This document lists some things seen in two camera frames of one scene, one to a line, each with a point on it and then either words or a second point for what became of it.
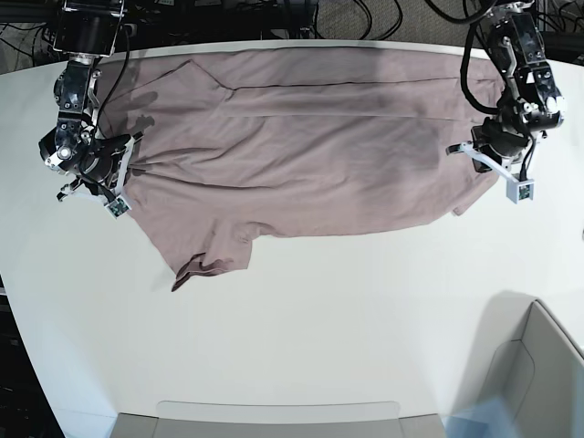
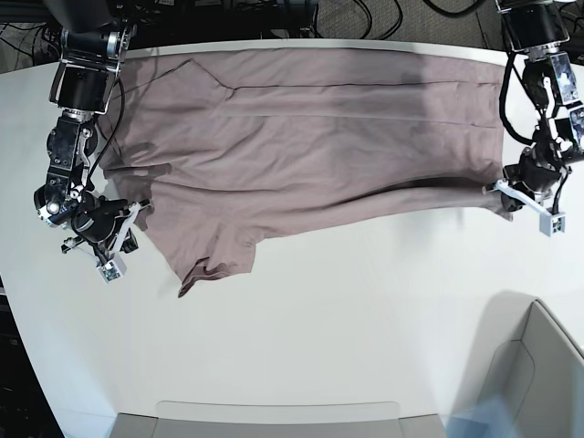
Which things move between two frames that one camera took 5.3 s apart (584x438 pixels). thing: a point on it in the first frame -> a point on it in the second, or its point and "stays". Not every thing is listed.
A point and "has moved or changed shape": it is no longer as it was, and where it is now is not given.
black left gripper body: (101, 160) -> (96, 220)
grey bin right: (526, 366) stays
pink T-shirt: (240, 145) has moved or changed shape
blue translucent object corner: (493, 419) stays
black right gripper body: (497, 140) -> (532, 176)
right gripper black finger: (479, 167) -> (509, 203)
